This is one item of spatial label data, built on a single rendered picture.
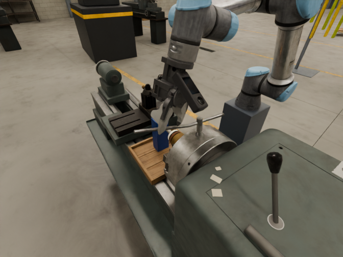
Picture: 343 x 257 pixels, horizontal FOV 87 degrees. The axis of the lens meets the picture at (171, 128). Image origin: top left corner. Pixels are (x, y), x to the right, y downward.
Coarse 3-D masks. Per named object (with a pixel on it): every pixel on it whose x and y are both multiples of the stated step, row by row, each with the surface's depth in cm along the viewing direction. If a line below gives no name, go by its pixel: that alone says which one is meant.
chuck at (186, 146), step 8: (208, 128) 73; (184, 136) 71; (192, 136) 70; (208, 136) 69; (216, 136) 69; (176, 144) 71; (184, 144) 69; (192, 144) 67; (200, 144) 66; (176, 152) 69; (184, 152) 67; (192, 152) 65; (168, 160) 72; (176, 160) 68; (184, 160) 66; (168, 168) 72; (176, 168) 68; (168, 176) 74; (176, 176) 68
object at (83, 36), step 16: (80, 0) 451; (96, 0) 441; (112, 0) 458; (80, 16) 440; (96, 16) 426; (112, 16) 442; (128, 16) 461; (80, 32) 527; (96, 32) 443; (112, 32) 462; (128, 32) 481; (96, 48) 462; (112, 48) 482; (128, 48) 504
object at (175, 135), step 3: (174, 132) 89; (177, 132) 89; (180, 132) 90; (171, 135) 89; (174, 135) 88; (177, 135) 87; (180, 135) 87; (171, 138) 89; (174, 138) 87; (177, 138) 86; (171, 141) 88; (174, 141) 86; (171, 144) 89
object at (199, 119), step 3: (198, 117) 64; (201, 117) 64; (198, 120) 64; (201, 120) 64; (198, 123) 65; (201, 123) 65; (198, 126) 66; (201, 126) 66; (198, 129) 67; (201, 129) 67; (198, 132) 68; (201, 132) 69; (198, 135) 69; (201, 135) 69
